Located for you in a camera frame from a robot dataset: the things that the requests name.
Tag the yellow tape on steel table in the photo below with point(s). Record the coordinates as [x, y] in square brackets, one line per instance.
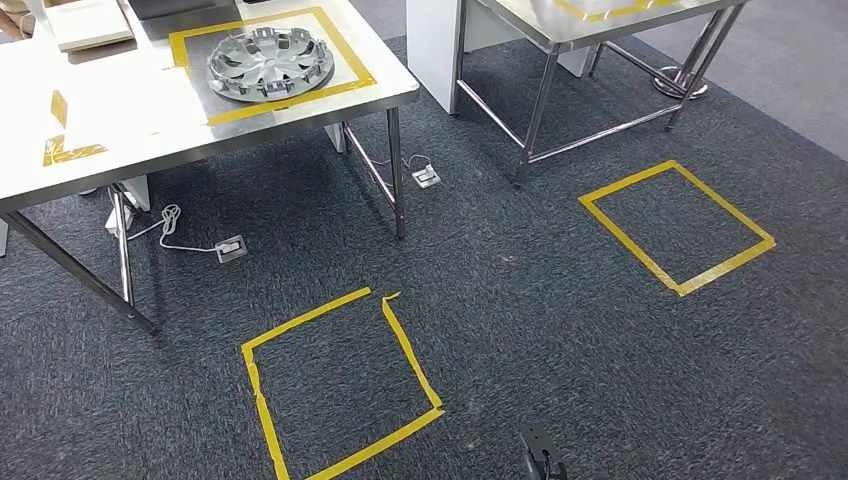
[613, 12]

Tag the yellow tape square with gap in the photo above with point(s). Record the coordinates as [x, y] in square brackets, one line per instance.
[305, 320]

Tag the stainless steel workbench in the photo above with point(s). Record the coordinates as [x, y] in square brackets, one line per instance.
[132, 99]

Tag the chrome stanchion base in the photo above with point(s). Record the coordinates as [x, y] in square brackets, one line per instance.
[679, 86]

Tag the stainless steel table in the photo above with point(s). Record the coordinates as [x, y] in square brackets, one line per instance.
[530, 20]

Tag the yellow tape frame on workbench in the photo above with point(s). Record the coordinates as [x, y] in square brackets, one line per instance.
[60, 109]

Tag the black robot torso bracket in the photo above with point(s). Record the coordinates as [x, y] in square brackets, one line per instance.
[540, 454]

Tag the white power adapter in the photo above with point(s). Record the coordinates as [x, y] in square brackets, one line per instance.
[136, 192]

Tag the silver wheel hubcap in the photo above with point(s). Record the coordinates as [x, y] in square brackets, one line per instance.
[265, 66]

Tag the person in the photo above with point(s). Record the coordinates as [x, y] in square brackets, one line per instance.
[10, 23]

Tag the white pillar cabinet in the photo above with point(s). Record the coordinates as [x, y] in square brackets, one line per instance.
[430, 53]

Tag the metal floor socket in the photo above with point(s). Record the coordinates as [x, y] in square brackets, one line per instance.
[426, 177]
[232, 250]

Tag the dark grey equipment case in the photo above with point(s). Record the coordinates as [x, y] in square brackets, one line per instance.
[179, 8]

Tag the cardboard box with white device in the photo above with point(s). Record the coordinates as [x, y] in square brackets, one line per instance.
[89, 23]

